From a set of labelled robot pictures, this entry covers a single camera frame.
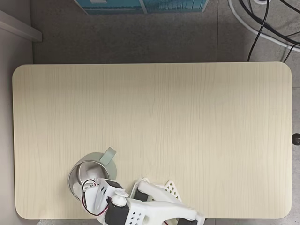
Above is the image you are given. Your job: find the pale green steel mug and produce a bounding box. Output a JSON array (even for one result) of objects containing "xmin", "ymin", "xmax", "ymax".
[{"xmin": 67, "ymin": 147, "xmax": 118, "ymax": 202}]

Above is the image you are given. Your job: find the white shelf board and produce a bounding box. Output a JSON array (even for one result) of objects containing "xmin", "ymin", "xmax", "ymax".
[{"xmin": 0, "ymin": 10, "xmax": 43, "ymax": 43}]

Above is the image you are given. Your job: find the blue printed box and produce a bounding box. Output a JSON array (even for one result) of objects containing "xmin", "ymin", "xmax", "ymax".
[{"xmin": 74, "ymin": 0, "xmax": 210, "ymax": 15}]

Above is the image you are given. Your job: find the red black white servo wire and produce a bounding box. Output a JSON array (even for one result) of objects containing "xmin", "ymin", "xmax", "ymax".
[{"xmin": 81, "ymin": 179, "xmax": 110, "ymax": 210}]

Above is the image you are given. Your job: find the thick white cable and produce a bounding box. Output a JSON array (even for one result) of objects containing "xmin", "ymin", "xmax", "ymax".
[{"xmin": 227, "ymin": 0, "xmax": 300, "ymax": 53}]

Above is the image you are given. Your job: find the long black cable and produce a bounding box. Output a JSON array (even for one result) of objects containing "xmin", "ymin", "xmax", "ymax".
[{"xmin": 247, "ymin": 0, "xmax": 270, "ymax": 62}]

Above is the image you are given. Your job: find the thin grey cable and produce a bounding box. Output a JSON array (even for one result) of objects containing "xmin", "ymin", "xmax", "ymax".
[{"xmin": 282, "ymin": 43, "xmax": 300, "ymax": 63}]

